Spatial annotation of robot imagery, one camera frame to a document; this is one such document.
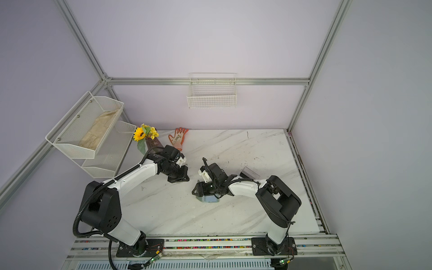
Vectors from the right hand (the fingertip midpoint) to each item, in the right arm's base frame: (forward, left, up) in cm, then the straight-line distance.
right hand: (193, 195), depth 84 cm
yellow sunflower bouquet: (+25, +26, +20) cm, 41 cm away
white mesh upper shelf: (+21, +52, +26) cm, 62 cm away
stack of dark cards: (+12, -27, -2) cm, 29 cm away
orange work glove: (+40, +15, -3) cm, 43 cm away
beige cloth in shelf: (+17, +44, +25) cm, 53 cm away
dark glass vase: (+27, +25, +10) cm, 38 cm away
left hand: (+6, +3, +3) cm, 8 cm away
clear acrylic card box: (+13, -30, -1) cm, 32 cm away
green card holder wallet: (0, -7, -5) cm, 9 cm away
